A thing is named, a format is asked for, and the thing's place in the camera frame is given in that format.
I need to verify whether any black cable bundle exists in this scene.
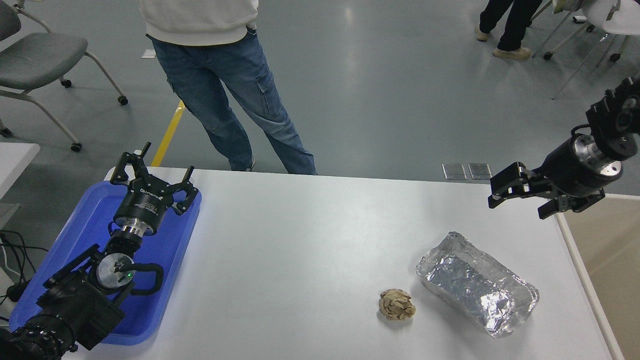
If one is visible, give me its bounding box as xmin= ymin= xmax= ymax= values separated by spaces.
xmin=0 ymin=230 xmax=49 ymax=306

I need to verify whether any grey chair on casters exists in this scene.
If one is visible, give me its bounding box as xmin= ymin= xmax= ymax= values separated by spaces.
xmin=0 ymin=0 xmax=129 ymax=153

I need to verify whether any blue plastic tray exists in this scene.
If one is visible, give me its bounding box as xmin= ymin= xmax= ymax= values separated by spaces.
xmin=9 ymin=181 xmax=203 ymax=347

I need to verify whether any black power plug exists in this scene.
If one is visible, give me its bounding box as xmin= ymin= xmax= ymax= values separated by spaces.
xmin=6 ymin=281 xmax=30 ymax=304

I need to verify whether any silver foil plate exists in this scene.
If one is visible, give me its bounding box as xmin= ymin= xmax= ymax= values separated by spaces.
xmin=416 ymin=231 xmax=540 ymax=339

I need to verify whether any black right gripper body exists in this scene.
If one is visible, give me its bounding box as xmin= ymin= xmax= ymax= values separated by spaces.
xmin=537 ymin=135 xmax=621 ymax=200

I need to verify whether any white chair on casters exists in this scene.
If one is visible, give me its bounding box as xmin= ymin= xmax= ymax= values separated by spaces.
xmin=531 ymin=0 xmax=640 ymax=101

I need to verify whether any small white side table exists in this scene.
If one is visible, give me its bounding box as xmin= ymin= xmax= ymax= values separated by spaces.
xmin=0 ymin=142 xmax=41 ymax=201

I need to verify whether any large pale bin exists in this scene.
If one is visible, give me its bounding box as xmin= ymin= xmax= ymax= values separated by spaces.
xmin=555 ymin=192 xmax=640 ymax=360

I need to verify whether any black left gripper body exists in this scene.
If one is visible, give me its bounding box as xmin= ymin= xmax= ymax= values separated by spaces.
xmin=113 ymin=176 xmax=176 ymax=236

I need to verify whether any crumpled tan paper ball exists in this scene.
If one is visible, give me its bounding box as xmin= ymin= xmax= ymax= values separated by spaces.
xmin=378 ymin=288 xmax=417 ymax=321

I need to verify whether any person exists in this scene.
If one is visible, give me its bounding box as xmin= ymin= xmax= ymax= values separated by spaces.
xmin=136 ymin=0 xmax=318 ymax=176
xmin=475 ymin=0 xmax=543 ymax=61

